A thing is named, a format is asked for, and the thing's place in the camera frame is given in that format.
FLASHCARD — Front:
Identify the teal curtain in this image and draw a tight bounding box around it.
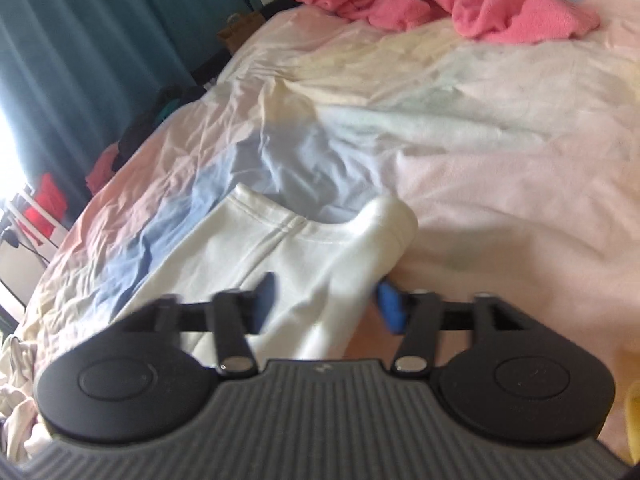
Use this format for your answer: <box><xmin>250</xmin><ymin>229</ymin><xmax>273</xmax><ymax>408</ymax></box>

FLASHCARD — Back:
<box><xmin>0</xmin><ymin>0</ymin><xmax>261</xmax><ymax>221</ymax></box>

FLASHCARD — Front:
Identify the pink fleece blanket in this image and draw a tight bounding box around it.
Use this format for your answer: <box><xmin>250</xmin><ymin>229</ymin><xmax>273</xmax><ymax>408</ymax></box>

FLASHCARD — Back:
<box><xmin>288</xmin><ymin>0</ymin><xmax>601</xmax><ymax>44</ymax></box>

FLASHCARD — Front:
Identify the white drying rack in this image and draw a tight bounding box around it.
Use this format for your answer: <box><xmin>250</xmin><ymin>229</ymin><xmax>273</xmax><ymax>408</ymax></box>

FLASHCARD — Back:
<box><xmin>0</xmin><ymin>184</ymin><xmax>71</xmax><ymax>251</ymax></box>

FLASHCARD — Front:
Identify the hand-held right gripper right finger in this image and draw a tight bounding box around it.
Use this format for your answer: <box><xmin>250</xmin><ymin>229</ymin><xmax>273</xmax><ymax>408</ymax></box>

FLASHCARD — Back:
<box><xmin>376</xmin><ymin>282</ymin><xmax>537</xmax><ymax>378</ymax></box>

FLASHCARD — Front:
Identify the pastel rainbow bed sheet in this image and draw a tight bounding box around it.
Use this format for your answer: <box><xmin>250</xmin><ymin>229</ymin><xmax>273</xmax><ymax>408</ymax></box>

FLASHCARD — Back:
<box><xmin>20</xmin><ymin>0</ymin><xmax>640</xmax><ymax>401</ymax></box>

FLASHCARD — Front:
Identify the white garment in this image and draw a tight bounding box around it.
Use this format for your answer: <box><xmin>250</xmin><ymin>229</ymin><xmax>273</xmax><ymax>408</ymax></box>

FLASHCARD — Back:
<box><xmin>113</xmin><ymin>183</ymin><xmax>419</xmax><ymax>366</ymax></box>

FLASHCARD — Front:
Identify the pile of white clothes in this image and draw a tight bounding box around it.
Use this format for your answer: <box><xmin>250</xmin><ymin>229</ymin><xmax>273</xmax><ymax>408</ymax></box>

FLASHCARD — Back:
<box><xmin>0</xmin><ymin>335</ymin><xmax>53</xmax><ymax>463</ymax></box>

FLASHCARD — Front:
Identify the yellow object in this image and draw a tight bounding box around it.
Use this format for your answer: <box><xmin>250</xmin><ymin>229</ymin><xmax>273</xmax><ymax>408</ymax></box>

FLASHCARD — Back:
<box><xmin>623</xmin><ymin>379</ymin><xmax>640</xmax><ymax>465</ymax></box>

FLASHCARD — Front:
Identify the brown bag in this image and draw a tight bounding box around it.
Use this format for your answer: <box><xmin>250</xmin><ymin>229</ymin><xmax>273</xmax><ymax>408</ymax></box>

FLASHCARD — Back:
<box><xmin>217</xmin><ymin>10</ymin><xmax>267</xmax><ymax>55</ymax></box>

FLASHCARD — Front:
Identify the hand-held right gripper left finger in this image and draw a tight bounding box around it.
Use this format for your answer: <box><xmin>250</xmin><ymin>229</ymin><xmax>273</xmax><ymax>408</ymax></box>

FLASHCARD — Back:
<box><xmin>116</xmin><ymin>272</ymin><xmax>276</xmax><ymax>378</ymax></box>

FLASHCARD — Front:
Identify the pile of dark clothes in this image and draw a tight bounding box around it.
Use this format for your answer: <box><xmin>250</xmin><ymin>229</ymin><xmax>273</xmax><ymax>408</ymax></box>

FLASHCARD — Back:
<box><xmin>112</xmin><ymin>84</ymin><xmax>207</xmax><ymax>171</ymax></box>

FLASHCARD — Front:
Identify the red cloth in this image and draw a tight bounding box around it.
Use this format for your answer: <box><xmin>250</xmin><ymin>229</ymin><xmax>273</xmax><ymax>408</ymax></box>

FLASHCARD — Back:
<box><xmin>24</xmin><ymin>173</ymin><xmax>69</xmax><ymax>239</ymax></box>

